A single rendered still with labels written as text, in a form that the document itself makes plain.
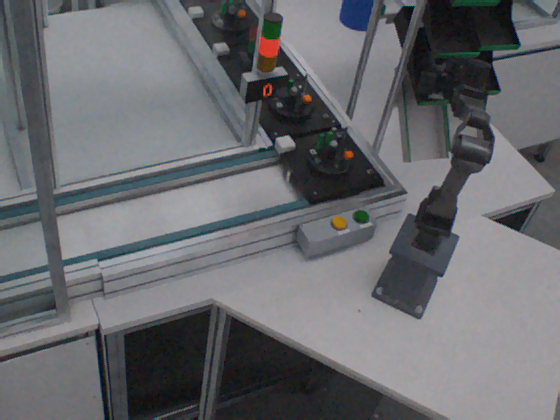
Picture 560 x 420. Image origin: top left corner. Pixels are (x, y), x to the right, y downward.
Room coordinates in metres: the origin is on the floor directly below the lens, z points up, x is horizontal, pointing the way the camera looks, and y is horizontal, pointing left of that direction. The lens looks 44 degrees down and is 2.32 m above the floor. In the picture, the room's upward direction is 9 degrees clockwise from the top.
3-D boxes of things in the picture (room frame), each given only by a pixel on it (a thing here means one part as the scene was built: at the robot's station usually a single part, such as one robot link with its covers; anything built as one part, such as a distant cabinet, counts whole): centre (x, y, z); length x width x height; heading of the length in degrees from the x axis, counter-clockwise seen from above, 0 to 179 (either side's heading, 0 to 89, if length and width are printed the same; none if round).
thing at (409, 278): (1.14, -0.46, 0.96); 0.15 x 0.15 x 0.20; 68
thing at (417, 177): (1.86, 0.01, 0.84); 1.50 x 1.41 x 0.03; 120
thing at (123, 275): (1.21, -0.06, 0.91); 0.89 x 0.06 x 0.11; 120
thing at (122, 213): (1.35, 0.05, 0.91); 0.84 x 0.28 x 0.10; 120
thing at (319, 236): (1.25, -0.25, 0.93); 0.21 x 0.07 x 0.06; 120
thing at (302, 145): (1.48, -0.22, 0.96); 0.24 x 0.24 x 0.02; 30
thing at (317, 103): (1.70, -0.09, 1.01); 0.24 x 0.24 x 0.13; 30
